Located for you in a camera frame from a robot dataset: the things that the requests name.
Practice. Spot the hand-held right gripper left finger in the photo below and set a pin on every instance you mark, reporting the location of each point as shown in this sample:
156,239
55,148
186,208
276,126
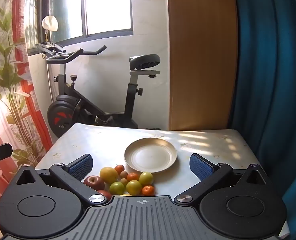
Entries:
81,167

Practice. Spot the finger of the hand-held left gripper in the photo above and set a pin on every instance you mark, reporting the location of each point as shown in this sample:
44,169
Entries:
3,151

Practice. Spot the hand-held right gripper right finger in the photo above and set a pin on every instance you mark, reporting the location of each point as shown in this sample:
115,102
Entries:
201,167

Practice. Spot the orange mandarin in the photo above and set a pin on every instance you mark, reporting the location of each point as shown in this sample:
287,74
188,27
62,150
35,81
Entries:
119,169
133,177
148,190

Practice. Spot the green jujube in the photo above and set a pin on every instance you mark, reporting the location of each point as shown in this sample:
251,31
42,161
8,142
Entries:
116,188
146,178
133,187

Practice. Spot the brown longan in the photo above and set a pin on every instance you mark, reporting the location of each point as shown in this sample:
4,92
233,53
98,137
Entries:
124,174
123,181

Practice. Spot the beige round plate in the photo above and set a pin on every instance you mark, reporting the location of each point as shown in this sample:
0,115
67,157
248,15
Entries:
150,155

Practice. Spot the black exercise bike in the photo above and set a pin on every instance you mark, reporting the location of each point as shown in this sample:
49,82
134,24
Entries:
63,112

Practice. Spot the plant printed curtain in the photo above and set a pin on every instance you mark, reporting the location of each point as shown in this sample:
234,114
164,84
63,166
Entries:
3,80

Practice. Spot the wooden wardrobe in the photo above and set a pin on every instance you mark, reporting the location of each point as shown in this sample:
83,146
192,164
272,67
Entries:
203,55

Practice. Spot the blue curtain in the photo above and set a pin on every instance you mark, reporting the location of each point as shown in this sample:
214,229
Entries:
275,80

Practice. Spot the white cloth bundle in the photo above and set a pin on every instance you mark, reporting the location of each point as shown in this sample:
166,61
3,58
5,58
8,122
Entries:
50,23

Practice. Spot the window with dark frame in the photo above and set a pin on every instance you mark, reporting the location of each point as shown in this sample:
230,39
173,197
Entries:
105,5

